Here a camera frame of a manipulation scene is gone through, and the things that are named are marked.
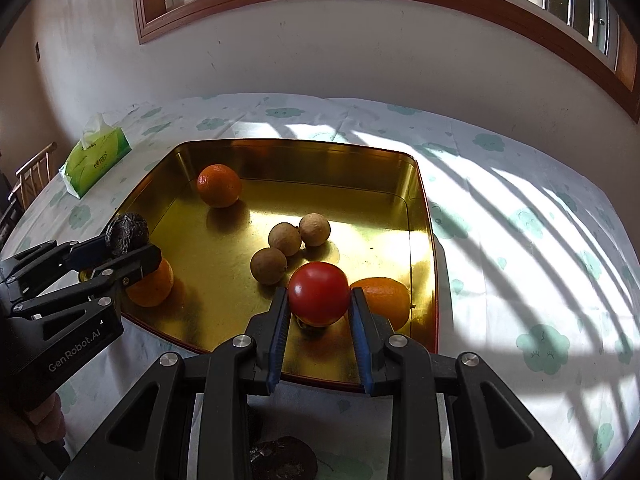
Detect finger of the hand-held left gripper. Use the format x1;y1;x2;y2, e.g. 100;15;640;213
0;232;117;287
9;243;163;319

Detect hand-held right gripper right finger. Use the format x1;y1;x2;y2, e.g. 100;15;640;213
348;287;583;480

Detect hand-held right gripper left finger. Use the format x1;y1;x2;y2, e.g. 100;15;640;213
60;287;291;480

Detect orange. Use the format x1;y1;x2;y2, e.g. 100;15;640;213
125;257;175;308
350;276;412;332
196;163;243;209

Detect dark wrinkled passion fruit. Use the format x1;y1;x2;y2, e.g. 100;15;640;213
250;436;319;480
105;213;150;257

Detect red tomato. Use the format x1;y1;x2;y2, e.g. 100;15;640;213
288;261;351;326

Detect gold metal tin tray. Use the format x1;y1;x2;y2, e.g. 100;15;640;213
80;140;442;394

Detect brown longan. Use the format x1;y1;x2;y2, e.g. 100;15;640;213
268;222;303;256
298;213;332;247
250;248;288;286

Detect person's left hand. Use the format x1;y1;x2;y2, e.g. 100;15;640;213
17;392;68;463

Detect wooden chair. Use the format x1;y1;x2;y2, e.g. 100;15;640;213
0;142;58;241

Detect green tissue pack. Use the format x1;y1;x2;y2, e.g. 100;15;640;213
59;113;132;199

